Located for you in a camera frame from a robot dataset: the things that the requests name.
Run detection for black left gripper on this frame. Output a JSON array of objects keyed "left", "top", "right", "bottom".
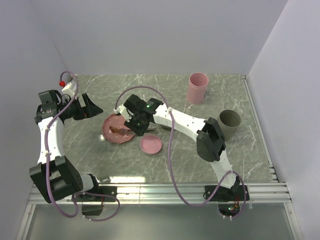
[{"left": 59, "top": 93, "right": 103, "bottom": 121}]

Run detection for metal tongs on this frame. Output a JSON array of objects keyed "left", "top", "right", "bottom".
[{"left": 107, "top": 127, "right": 144, "bottom": 136}]

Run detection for brown fried meat piece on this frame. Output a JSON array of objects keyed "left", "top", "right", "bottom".
[{"left": 109, "top": 126, "right": 120, "bottom": 133}]

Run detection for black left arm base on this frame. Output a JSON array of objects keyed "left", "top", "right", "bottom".
[{"left": 75, "top": 186, "right": 118, "bottom": 217}]

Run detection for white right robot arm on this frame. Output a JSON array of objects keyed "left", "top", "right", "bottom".
[{"left": 114, "top": 94, "right": 240, "bottom": 200}]

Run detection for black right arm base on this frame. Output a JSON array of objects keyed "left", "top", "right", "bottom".
[{"left": 210, "top": 185, "right": 250, "bottom": 218}]

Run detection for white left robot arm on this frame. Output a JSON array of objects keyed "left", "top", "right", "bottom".
[{"left": 29, "top": 90, "right": 103, "bottom": 203}]

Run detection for pink polka dot plate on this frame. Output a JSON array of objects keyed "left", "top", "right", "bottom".
[{"left": 101, "top": 113, "right": 136, "bottom": 144}]

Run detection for grey round lid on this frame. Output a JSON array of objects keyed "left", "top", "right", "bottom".
[{"left": 161, "top": 125, "right": 172, "bottom": 130}]

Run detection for pink round lid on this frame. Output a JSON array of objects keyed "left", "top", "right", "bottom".
[{"left": 140, "top": 134, "right": 163, "bottom": 155}]

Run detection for pink cylindrical container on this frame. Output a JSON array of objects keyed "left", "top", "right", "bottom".
[{"left": 186, "top": 72, "right": 209, "bottom": 105}]

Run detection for grey cylindrical container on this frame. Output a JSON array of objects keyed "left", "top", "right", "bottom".
[{"left": 217, "top": 109, "right": 241, "bottom": 142}]

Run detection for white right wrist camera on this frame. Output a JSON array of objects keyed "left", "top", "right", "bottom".
[{"left": 113, "top": 104, "right": 132, "bottom": 122}]

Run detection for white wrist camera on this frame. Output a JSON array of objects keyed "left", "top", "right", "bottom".
[
  {"left": 113, "top": 104, "right": 132, "bottom": 122},
  {"left": 59, "top": 75, "right": 77, "bottom": 98}
]

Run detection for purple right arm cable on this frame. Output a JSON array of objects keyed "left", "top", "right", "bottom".
[{"left": 113, "top": 86, "right": 247, "bottom": 220}]

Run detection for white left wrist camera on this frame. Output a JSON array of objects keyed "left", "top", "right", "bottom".
[{"left": 59, "top": 75, "right": 77, "bottom": 98}]

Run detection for aluminium front rail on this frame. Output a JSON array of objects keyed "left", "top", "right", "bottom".
[{"left": 17, "top": 182, "right": 303, "bottom": 240}]

